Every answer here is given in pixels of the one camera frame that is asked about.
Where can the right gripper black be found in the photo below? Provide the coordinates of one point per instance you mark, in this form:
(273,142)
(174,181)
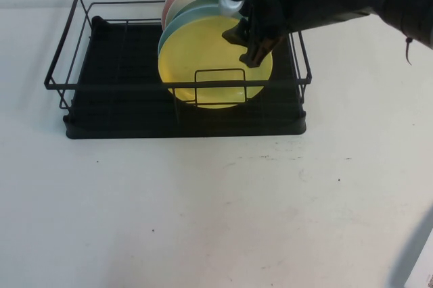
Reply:
(270,7)

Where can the yellow plate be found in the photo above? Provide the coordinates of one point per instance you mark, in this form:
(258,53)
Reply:
(196,51)

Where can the green plate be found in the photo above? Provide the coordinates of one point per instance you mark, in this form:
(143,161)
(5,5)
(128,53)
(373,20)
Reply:
(203,2)

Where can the light blue plate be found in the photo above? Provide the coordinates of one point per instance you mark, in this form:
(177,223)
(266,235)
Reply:
(169,32)

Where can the black plastic drip tray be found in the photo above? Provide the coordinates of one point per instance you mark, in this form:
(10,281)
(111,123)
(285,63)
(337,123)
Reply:
(135,125)

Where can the grey blurred frame bar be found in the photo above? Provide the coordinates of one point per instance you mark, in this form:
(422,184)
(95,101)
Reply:
(419,254)

